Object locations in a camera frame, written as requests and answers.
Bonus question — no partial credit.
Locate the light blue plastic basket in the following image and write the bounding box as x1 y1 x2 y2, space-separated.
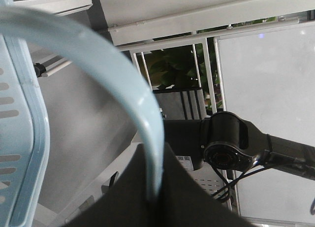
0 0 165 227

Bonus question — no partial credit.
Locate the white metal shelving unit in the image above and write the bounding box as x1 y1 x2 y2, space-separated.
12 0 315 47

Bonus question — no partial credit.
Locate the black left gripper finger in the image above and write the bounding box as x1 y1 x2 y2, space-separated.
66 144 251 227

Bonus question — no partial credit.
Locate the green leafy plant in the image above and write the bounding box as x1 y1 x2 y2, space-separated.
145 17 276 115

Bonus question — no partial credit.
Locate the grey fabric pocket organizer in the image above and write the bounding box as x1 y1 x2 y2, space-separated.
153 87 207 120

